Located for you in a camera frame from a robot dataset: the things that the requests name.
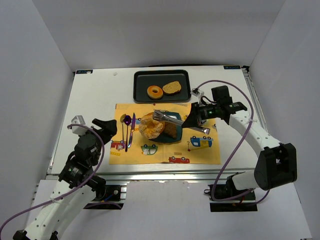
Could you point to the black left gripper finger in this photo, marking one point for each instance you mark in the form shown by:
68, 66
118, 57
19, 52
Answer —
108, 124
107, 135

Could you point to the metal serving tongs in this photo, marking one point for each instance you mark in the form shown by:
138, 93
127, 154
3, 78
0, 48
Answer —
162, 117

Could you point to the purple iridescent knife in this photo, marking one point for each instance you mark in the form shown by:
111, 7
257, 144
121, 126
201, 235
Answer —
133, 124

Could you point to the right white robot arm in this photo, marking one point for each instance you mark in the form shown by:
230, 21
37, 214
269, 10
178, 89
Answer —
276, 161

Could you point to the black baking tray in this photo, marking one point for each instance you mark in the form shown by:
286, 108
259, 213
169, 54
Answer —
147, 78

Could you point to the brown bread piece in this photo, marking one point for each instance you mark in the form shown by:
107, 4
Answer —
170, 130

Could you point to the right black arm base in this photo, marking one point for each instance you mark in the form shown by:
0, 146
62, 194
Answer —
244, 203

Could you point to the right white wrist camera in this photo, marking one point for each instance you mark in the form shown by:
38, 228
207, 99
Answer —
197, 93

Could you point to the brown bread slice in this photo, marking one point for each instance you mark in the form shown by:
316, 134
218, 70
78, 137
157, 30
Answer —
172, 88

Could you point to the glazed ring donut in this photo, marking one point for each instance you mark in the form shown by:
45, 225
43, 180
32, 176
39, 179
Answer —
155, 92

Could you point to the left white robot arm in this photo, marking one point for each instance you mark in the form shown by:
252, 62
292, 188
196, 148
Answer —
77, 184

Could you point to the purple iridescent spoon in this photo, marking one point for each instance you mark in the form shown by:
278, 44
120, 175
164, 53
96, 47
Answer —
127, 121

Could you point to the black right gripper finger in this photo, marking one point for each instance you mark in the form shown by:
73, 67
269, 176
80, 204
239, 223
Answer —
192, 121
194, 112

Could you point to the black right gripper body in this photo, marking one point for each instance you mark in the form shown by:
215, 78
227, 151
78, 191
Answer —
196, 115

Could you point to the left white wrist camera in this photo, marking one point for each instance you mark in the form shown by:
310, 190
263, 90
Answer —
78, 130

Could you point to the large orange crusty bread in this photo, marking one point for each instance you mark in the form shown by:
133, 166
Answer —
150, 128

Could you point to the yellow vehicle print placemat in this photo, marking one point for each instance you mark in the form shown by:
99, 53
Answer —
189, 147

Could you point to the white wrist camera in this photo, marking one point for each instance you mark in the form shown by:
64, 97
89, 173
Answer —
78, 130
197, 93

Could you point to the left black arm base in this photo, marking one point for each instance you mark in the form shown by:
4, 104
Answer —
113, 198

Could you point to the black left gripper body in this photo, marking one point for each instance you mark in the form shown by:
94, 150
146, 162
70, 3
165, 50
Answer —
100, 131

